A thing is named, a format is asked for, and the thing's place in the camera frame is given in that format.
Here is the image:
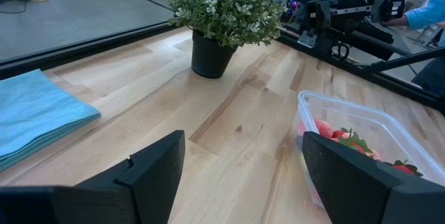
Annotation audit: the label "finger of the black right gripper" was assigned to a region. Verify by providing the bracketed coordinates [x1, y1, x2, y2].
[370, 0, 407, 24]
[314, 0, 332, 31]

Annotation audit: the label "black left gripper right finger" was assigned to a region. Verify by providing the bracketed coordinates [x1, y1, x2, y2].
[301, 131, 445, 224]

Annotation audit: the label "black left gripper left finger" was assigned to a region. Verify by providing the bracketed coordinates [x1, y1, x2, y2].
[0, 129, 186, 224]

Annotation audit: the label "red strawberry green leaves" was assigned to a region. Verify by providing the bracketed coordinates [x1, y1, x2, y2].
[332, 127, 373, 159]

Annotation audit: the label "large red toy strawberry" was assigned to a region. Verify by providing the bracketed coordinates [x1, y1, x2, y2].
[391, 159, 424, 178]

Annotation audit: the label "clear plastic tupperware container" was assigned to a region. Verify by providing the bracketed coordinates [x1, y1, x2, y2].
[293, 90, 445, 208]

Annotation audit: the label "person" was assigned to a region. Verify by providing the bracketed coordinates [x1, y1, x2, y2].
[380, 0, 445, 96]

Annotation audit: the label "green plant in black pot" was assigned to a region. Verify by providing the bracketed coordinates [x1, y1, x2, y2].
[159, 0, 288, 79]

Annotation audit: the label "folded teal cloth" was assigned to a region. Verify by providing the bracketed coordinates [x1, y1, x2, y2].
[0, 69, 102, 173]

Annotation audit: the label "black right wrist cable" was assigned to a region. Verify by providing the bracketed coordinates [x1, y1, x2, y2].
[334, 42, 351, 62]

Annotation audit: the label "black table frame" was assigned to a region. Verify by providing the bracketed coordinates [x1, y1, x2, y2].
[0, 22, 445, 113]

